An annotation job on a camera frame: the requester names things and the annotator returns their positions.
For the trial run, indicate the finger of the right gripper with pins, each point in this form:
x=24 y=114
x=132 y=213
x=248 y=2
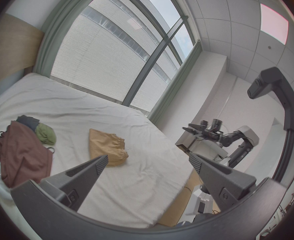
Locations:
x=197 y=127
x=190 y=131

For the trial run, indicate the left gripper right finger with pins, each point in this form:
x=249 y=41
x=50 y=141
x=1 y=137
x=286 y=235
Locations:
x=222 y=184

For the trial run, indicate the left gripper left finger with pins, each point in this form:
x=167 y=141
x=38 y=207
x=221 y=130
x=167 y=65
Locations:
x=82 y=179

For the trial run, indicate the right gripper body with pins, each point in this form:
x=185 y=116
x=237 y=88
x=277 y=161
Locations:
x=209 y=132

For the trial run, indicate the mustard yellow shorts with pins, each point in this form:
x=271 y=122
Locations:
x=104 y=146

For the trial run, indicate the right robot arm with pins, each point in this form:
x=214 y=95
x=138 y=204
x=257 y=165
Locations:
x=247 y=136

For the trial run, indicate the bed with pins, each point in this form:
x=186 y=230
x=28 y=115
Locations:
x=92 y=101

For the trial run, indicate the green garment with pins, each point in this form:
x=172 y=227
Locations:
x=45 y=134

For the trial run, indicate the dark brown shorts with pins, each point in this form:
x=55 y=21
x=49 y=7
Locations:
x=24 y=156

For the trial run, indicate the black garment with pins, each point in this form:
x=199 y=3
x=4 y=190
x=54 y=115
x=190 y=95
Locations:
x=28 y=121

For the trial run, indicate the window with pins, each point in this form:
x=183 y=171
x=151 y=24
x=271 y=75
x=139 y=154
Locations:
x=112 y=49

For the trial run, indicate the ceiling light panel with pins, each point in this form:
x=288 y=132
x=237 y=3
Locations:
x=274 y=24

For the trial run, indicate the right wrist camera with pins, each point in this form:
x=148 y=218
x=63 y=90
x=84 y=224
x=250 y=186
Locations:
x=204 y=123

